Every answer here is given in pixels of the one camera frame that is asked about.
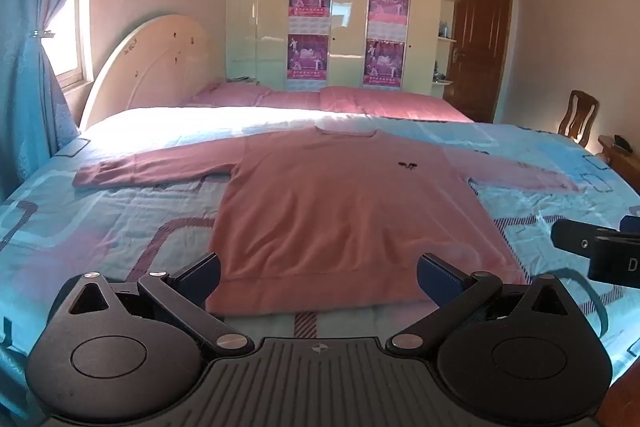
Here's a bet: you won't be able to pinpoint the wooden chair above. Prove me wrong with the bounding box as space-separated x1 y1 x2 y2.
557 90 600 148

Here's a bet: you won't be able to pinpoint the brown wooden door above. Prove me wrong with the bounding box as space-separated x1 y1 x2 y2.
444 0 515 124

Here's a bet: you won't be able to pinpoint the blue patterned curtain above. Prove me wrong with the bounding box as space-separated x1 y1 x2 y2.
0 0 118 192

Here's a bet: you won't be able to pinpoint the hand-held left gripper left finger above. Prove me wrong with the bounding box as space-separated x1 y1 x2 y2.
50 251 255 358

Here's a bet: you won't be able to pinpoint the wooden side table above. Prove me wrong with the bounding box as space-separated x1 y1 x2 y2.
597 134 640 194

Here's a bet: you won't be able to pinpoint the white corner shelf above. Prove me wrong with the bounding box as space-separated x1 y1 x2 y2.
431 0 462 98

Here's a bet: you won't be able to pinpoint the window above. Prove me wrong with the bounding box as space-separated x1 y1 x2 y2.
50 0 97 90

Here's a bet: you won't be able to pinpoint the pink pillow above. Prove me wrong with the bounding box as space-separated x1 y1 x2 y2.
182 81 281 108

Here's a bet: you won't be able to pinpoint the pink long-sleeve sweater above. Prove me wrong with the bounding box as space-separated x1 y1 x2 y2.
74 127 581 318

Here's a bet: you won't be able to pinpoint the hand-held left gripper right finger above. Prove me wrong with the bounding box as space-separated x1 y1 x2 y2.
385 252 591 358

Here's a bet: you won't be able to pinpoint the cream round headboard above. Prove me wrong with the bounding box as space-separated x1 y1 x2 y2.
80 14 217 130

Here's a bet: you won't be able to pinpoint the pink pillows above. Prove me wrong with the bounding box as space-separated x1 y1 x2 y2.
270 86 473 124

